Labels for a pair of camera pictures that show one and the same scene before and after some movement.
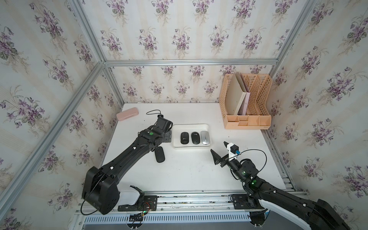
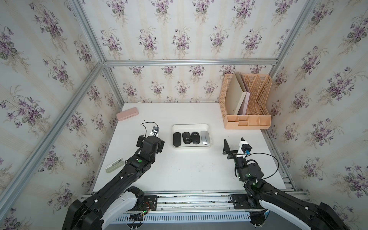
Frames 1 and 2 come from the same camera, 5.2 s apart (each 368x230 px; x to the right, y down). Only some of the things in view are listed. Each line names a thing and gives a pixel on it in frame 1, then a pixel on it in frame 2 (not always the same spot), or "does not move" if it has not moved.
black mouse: x=160 y=154 to x=177 y=139
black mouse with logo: x=184 y=138 does not move
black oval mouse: x=195 y=138 does not move
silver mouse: x=205 y=138 does not move
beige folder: x=235 y=95 does not move
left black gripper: x=168 y=136 to x=159 y=146
